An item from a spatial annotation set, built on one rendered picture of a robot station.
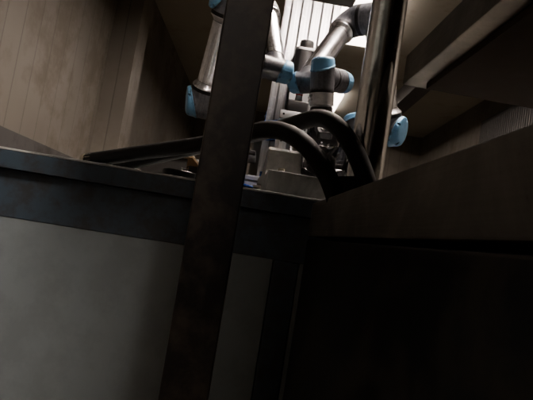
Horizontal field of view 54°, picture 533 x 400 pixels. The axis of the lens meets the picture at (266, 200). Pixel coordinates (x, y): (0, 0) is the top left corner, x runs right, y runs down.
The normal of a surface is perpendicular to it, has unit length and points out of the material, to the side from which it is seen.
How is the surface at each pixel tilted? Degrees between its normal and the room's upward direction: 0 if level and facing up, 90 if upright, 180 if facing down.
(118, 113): 90
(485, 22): 180
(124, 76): 90
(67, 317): 90
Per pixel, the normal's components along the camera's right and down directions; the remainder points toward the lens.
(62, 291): 0.07, -0.07
